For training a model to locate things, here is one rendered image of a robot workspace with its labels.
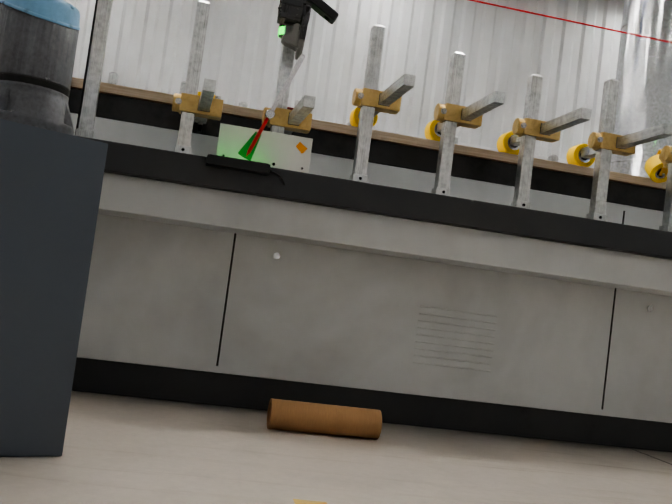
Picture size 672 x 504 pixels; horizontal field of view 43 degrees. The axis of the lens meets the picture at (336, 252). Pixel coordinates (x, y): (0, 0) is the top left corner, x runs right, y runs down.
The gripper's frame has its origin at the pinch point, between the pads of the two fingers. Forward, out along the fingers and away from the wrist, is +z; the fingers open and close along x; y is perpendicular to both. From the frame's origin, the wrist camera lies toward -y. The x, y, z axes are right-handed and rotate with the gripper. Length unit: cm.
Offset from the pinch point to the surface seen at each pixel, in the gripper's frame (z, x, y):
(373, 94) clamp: 5.6, -5.3, -23.2
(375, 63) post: -3.5, -6.1, -22.7
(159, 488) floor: 101, 78, 24
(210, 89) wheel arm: 18.1, 19.4, 23.1
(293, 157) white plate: 27.3, -5.3, -2.8
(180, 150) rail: 30.4, -5.5, 28.0
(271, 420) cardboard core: 98, 7, -5
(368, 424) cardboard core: 97, 7, -31
